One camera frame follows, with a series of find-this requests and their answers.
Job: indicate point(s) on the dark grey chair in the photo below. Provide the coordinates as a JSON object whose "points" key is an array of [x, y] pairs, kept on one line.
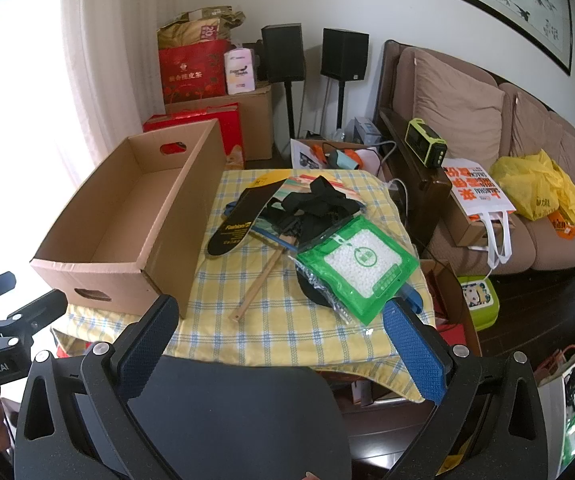
{"points": [[237, 420]]}

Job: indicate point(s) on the teal device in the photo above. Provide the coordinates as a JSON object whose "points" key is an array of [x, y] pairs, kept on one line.
{"points": [[345, 160]]}

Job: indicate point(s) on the painted paper hand fan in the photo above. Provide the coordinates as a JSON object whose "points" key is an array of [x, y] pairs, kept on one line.
{"points": [[257, 285]]}

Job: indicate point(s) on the green cartoon container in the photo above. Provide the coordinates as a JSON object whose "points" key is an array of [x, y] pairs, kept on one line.
{"points": [[477, 302]]}

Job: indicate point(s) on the yellow plastic bag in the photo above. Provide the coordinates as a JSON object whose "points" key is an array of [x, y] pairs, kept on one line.
{"points": [[532, 185]]}

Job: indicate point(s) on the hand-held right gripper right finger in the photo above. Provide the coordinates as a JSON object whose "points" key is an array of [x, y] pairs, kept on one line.
{"points": [[415, 355]]}

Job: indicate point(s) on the yellow plaid cloth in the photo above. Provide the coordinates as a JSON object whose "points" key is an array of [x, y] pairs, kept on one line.
{"points": [[267, 320]]}

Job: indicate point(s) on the gold paper bag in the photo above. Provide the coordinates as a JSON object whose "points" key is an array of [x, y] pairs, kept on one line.
{"points": [[192, 22]]}

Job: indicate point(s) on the red gift bag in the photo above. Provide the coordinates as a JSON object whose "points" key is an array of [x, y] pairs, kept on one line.
{"points": [[192, 75]]}

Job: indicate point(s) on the black speaker stand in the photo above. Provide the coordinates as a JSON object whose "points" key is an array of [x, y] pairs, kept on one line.
{"points": [[290, 110], [340, 105]]}

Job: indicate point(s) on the brown sofa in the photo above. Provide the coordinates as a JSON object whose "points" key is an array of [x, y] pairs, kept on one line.
{"points": [[542, 240]]}

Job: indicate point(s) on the green and black radio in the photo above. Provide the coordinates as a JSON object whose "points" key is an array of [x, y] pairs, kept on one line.
{"points": [[425, 142]]}

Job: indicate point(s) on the flat brown cardboard box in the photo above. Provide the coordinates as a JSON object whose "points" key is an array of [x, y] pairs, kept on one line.
{"points": [[467, 227]]}

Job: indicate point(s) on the black shoe insole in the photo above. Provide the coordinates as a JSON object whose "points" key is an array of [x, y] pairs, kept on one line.
{"points": [[312, 292], [232, 230]]}

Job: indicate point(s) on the large beige sofa cushion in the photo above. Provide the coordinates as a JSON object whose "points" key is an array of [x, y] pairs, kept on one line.
{"points": [[457, 110]]}

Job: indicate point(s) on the white curtain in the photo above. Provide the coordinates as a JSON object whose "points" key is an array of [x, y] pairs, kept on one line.
{"points": [[27, 135]]}

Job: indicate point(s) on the black speaker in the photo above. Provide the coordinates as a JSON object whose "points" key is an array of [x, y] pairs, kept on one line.
{"points": [[282, 52], [345, 55]]}

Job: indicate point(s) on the red gift box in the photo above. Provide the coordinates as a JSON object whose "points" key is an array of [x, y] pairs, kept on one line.
{"points": [[227, 125]]}

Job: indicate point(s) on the large closed cardboard carton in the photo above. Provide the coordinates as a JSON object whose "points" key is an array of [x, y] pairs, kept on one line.
{"points": [[252, 120]]}

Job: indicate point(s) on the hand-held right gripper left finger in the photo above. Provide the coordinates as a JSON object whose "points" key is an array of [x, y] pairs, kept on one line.
{"points": [[150, 347]]}

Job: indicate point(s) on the small beige sofa cushion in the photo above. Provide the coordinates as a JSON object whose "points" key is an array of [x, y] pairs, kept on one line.
{"points": [[542, 130]]}

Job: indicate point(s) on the white pink tissue pack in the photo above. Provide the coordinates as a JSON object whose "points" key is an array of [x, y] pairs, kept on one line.
{"points": [[240, 70]]}

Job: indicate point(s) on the orange packet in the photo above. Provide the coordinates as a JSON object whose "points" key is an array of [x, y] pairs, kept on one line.
{"points": [[563, 225]]}

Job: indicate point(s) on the white orange-print tote bag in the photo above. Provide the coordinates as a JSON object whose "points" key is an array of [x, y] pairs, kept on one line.
{"points": [[477, 192]]}

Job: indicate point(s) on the blue plastic clothes hanger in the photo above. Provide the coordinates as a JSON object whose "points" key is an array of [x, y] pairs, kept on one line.
{"points": [[275, 237]]}

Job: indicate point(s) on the brown cardboard box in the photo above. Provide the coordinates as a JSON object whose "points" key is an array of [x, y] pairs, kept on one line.
{"points": [[467, 227], [117, 220]]}

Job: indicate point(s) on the green desiccant bag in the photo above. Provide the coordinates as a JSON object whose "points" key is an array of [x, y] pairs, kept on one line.
{"points": [[362, 260]]}

